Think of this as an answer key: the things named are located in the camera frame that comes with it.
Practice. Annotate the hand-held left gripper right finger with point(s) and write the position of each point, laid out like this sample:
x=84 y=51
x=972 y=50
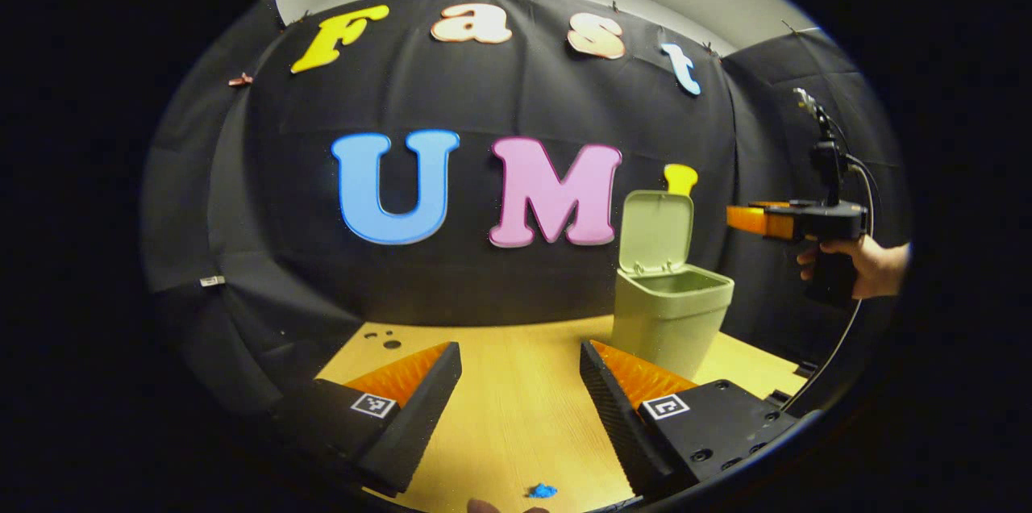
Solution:
x=617 y=424

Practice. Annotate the black backdrop cloth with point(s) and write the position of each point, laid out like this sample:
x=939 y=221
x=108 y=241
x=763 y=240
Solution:
x=484 y=93

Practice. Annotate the small red clip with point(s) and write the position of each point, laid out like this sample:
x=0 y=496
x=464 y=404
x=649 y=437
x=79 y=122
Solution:
x=240 y=80

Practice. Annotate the small white tag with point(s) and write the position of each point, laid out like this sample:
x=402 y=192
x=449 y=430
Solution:
x=212 y=281

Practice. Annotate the wooden desktop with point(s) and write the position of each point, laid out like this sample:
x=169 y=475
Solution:
x=516 y=416

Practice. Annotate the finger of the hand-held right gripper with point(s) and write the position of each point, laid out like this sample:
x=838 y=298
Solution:
x=750 y=221
x=770 y=204

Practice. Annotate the blue paper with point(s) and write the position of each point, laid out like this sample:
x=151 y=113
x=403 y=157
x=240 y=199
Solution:
x=542 y=490

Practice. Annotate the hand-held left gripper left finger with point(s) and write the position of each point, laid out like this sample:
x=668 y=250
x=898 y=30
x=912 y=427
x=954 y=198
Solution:
x=419 y=424

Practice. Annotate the green desktop garbage bin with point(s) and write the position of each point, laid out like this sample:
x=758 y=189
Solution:
x=669 y=319

